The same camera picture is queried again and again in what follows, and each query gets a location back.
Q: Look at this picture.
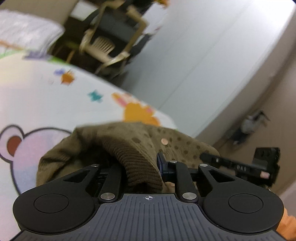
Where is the white quilted bed cover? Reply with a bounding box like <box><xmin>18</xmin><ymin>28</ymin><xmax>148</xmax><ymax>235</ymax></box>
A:
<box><xmin>0</xmin><ymin>10</ymin><xmax>65</xmax><ymax>51</ymax></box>

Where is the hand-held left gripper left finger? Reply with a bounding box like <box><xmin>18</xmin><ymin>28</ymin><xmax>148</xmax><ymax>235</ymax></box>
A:
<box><xmin>62</xmin><ymin>164</ymin><xmax>122</xmax><ymax>203</ymax></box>

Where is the colourful printed blanket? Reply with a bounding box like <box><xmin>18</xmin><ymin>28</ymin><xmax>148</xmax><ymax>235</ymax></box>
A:
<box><xmin>0</xmin><ymin>45</ymin><xmax>179</xmax><ymax>232</ymax></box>

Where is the orange cloth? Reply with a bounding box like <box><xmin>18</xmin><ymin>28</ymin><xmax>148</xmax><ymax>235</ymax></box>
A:
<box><xmin>277</xmin><ymin>206</ymin><xmax>296</xmax><ymax>241</ymax></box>

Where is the grey blurry object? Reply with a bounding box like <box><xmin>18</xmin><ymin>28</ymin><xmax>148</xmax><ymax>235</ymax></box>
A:
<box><xmin>233</xmin><ymin>111</ymin><xmax>270</xmax><ymax>146</ymax></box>

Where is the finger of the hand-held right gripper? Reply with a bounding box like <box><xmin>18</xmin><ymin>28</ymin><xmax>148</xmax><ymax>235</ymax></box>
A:
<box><xmin>200</xmin><ymin>152</ymin><xmax>234</xmax><ymax>168</ymax></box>

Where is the beige and black office chair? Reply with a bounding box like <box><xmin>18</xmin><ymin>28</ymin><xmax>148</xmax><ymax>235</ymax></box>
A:
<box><xmin>78</xmin><ymin>0</ymin><xmax>149</xmax><ymax>75</ymax></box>

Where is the brown polka-dot knit sweater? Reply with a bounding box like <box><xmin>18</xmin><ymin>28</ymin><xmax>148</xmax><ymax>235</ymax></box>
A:
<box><xmin>37</xmin><ymin>122</ymin><xmax>221</xmax><ymax>194</ymax></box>

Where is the white wardrobe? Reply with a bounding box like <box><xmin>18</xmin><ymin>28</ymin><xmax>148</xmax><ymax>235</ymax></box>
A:
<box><xmin>120</xmin><ymin>0</ymin><xmax>292</xmax><ymax>138</ymax></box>

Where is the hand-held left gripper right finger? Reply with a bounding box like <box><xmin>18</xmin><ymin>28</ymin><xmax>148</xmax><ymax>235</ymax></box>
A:
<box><xmin>157</xmin><ymin>152</ymin><xmax>236</xmax><ymax>204</ymax></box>

